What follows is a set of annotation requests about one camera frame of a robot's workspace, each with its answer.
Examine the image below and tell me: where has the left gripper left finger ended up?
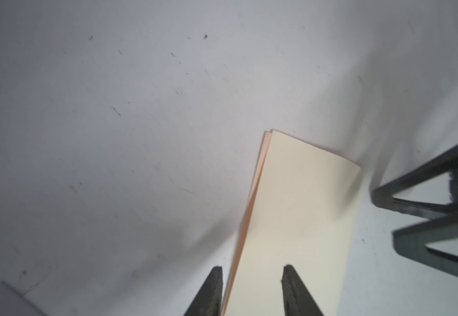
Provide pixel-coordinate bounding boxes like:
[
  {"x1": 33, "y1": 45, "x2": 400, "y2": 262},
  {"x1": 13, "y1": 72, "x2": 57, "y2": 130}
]
[{"x1": 184, "y1": 266, "x2": 223, "y2": 316}]

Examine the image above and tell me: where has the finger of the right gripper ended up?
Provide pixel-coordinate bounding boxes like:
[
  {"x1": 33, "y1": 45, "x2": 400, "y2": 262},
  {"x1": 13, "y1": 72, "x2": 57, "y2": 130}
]
[
  {"x1": 371, "y1": 145, "x2": 458, "y2": 219},
  {"x1": 392, "y1": 215, "x2": 458, "y2": 287}
]

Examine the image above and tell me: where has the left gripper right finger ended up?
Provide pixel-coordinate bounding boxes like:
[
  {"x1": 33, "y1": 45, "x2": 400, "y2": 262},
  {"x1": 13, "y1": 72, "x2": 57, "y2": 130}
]
[{"x1": 282, "y1": 265, "x2": 324, "y2": 316}]

